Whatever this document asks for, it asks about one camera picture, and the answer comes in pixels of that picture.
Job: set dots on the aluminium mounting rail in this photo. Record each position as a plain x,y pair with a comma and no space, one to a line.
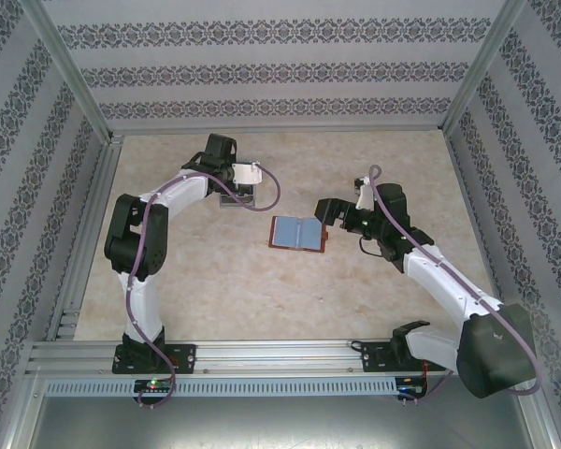
271,355

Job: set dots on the left small circuit board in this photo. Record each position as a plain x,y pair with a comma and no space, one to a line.
152,385

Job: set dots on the grey metal sheet panel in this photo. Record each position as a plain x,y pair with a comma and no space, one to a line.
280,425

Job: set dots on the right small circuit board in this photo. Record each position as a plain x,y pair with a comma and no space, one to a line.
409,387

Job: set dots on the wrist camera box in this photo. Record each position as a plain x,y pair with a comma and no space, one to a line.
247,173
363,192

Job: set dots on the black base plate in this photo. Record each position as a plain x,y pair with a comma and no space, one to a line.
187,357
374,357

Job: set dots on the small circuit board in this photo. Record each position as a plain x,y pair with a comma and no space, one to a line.
409,387
152,385

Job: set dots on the aluminium side rail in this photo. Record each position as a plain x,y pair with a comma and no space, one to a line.
465,178
104,178

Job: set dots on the brown leather card holder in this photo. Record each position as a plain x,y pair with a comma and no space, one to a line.
287,231

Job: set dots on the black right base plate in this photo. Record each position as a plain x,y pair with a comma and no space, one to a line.
374,357

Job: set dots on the aluminium frame post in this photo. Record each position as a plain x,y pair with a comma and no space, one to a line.
486,56
65,61

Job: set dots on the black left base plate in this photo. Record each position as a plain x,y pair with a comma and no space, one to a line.
187,357

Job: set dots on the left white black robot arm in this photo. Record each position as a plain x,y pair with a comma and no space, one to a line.
140,299

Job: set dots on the aluminium back rail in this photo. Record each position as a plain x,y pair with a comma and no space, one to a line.
280,130

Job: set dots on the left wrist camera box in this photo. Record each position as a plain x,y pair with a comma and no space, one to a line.
247,173

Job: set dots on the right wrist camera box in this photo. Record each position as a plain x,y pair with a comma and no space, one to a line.
363,192

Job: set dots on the clear acrylic card box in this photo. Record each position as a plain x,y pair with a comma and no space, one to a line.
229,202

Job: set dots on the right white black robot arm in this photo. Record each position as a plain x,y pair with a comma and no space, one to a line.
491,355

